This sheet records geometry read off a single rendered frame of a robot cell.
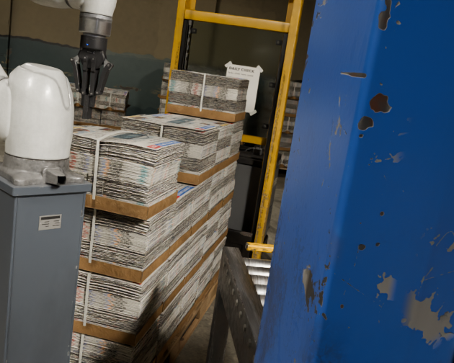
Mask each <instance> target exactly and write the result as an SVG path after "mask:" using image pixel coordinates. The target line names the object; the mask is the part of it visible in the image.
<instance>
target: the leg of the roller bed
mask: <svg viewBox="0 0 454 363"><path fill-rule="evenodd" d="M228 330H229V324H228V319H227V317H226V312H225V308H224V305H223V300H222V297H221V292H220V289H219V286H217V291H216V296H215V305H214V310H213V319H212V324H211V330H210V338H209V343H208V352H207V357H206V363H223V362H224V357H225V352H226V344H227V339H228Z"/></svg>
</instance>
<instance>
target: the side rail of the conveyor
mask: <svg viewBox="0 0 454 363"><path fill-rule="evenodd" d="M218 286H219V289H220V292H221V297H222V300H223V305H224V308H225V312H226V317H227V319H228V324H229V328H230V331H231V335H232V339H233V344H234V347H235V350H236V355H237V358H238V361H239V363H254V357H255V352H256V347H257V340H258V335H259V327H260V323H261V319H262V311H263V305H262V303H261V300H260V299H259V296H258V294H257V291H256V288H255V286H254V283H253V281H252V279H251V277H250V274H249V272H248V269H247V268H246V264H245V263H244V260H243V257H242V255H241V252H240V250H239V248H235V247H227V246H224V247H223V250H222V256H221V265H220V269H219V275H218Z"/></svg>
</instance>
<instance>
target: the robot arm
mask: <svg viewBox="0 0 454 363"><path fill-rule="evenodd" d="M31 1H33V2H35V3H36V4H39V5H43V6H49V7H53V8H59V9H78V10H80V15H79V16H80V18H79V32H82V33H83V34H82V35H81V39H80V51H79V53H78V55H77V56H76V57H74V58H70V61H71V64H72V66H73V70H74V81H75V87H76V91H78V92H79V93H81V105H82V106H83V112H82V119H91V118H92V107H94V106H95V100H96V96H97V95H102V93H103V91H104V87H105V84H106V82H107V78H108V76H109V73H110V71H111V70H112V68H113V67H114V64H113V63H110V62H109V61H108V60H107V56H106V51H107V39H106V37H109V36H110V35H111V27H112V15H113V12H114V10H115V7H116V3H117V0H31ZM80 61H81V63H82V65H83V68H82V70H83V77H82V78H81V67H80ZM103 64H104V68H103V70H102V74H101V76H100V79H99V83H98V77H99V70H100V68H101V66H102V65H103ZM91 72H92V74H91V82H90V73H91ZM89 82H90V90H89ZM73 129H74V98H73V94H72V90H71V86H70V83H69V81H68V78H67V77H66V76H65V75H64V73H63V72H62V70H60V69H57V68H54V67H50V66H45V65H41V64H37V63H25V64H23V65H21V66H17V67H16V68H15V69H14V70H13V71H12V72H11V73H10V74H9V77H8V76H7V74H6V73H5V71H4V69H3V68H2V67H1V64H0V141H2V142H5V151H4V160H3V162H0V176H2V177H4V178H5V179H7V180H9V181H10V182H11V183H12V184H13V185H15V186H28V185H36V184H55V185H64V184H65V183H84V176H82V175H80V174H77V173H75V172H73V171H72V170H70V168H69V154H70V149H71V142H72V137H73Z"/></svg>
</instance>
